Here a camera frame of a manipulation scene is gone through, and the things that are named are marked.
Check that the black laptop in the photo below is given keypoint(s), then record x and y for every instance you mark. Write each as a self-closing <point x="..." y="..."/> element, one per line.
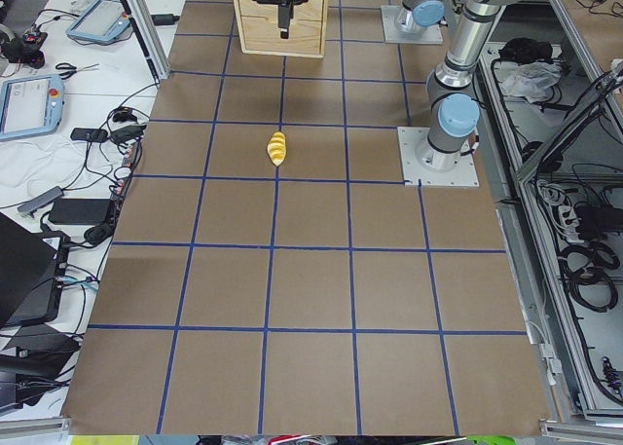
<point x="32" y="265"/>

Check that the far blue teach pendant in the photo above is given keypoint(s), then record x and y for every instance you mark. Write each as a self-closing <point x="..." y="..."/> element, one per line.
<point x="103" y="22"/>

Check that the near blue teach pendant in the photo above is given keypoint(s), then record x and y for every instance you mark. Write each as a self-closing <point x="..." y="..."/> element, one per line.
<point x="31" y="106"/>

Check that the wooden drawer cabinet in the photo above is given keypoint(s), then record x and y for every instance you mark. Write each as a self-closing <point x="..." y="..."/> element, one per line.
<point x="261" y="36"/>

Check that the white crumpled cloth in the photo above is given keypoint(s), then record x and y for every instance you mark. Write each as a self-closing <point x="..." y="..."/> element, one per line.
<point x="532" y="81"/>

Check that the yellow toy bread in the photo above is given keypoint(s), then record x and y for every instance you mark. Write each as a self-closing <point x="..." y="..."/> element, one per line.
<point x="277" y="148"/>

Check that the blue teach pendant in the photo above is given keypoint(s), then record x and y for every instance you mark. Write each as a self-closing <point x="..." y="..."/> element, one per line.
<point x="103" y="22"/>
<point x="31" y="106"/>

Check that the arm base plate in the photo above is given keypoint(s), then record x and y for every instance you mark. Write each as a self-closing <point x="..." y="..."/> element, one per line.
<point x="429" y="36"/>
<point x="423" y="166"/>

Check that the black handled scissors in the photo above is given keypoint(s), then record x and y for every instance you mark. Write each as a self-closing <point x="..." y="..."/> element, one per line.
<point x="67" y="70"/>

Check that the black power adapter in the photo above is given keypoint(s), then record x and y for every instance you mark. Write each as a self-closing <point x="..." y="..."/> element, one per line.
<point x="79" y="211"/>

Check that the aluminium frame post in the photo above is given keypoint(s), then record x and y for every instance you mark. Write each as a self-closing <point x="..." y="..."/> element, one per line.
<point x="148" y="39"/>

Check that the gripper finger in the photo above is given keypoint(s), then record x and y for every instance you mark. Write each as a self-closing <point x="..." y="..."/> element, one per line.
<point x="284" y="16"/>

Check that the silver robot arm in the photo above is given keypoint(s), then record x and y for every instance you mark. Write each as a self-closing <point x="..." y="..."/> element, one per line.
<point x="415" y="15"/>
<point x="454" y="114"/>

